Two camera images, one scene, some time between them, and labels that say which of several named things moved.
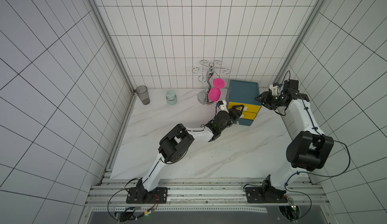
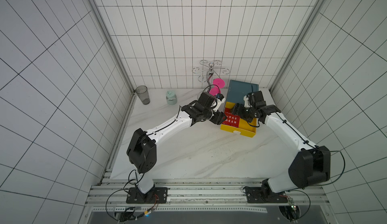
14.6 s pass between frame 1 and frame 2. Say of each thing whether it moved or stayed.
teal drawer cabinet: stayed
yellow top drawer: moved
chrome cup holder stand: stayed
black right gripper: moved
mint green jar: stayed
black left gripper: moved
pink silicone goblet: stayed
